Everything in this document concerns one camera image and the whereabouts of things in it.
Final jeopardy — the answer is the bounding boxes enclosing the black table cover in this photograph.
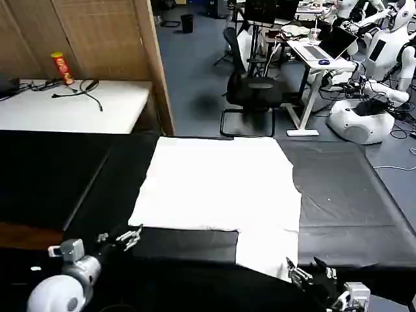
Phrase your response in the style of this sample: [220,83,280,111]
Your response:
[0,129,416,312]

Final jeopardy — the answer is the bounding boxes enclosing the thin black cable bundle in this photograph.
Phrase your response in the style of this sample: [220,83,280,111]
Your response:
[18,77,63,93]

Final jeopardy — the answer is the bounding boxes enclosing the silver open laptop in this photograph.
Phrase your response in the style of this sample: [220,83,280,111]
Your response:
[302,25,359,62]

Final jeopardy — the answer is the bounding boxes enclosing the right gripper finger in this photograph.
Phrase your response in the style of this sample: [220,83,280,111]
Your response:
[285,256,314,287]
[313,255,338,280]

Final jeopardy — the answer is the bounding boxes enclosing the white shirt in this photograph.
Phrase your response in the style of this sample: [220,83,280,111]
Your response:
[127,136,303,284]

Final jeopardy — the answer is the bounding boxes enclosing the thick black cable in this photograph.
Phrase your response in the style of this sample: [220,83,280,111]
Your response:
[51,79,104,112]

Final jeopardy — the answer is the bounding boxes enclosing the cluttered dark desk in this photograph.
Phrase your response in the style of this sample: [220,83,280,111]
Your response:
[265,21,313,62]

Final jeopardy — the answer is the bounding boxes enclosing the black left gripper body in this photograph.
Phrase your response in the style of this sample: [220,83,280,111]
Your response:
[93,240,127,265]

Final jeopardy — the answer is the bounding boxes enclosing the black trash bin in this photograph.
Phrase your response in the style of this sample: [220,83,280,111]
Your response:
[180,13,195,34]

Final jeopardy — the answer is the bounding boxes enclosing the red chips can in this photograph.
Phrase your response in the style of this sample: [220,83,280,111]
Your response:
[50,52,76,86]

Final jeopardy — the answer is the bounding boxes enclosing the white standing desk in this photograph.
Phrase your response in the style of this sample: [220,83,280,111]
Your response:
[285,38,359,137]

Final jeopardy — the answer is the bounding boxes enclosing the wooden folding partition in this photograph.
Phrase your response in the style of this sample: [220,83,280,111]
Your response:
[0,0,177,136]

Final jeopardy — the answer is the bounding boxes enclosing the white side table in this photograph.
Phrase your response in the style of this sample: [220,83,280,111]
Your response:
[0,79,153,135]

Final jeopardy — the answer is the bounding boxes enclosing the black office chair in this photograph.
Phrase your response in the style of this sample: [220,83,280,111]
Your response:
[220,27,288,138]

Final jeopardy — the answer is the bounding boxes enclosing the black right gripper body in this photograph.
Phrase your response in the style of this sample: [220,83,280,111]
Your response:
[304,273,346,309]

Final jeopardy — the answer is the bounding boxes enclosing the white floor cable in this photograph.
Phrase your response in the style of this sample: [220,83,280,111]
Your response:
[372,164,416,172]

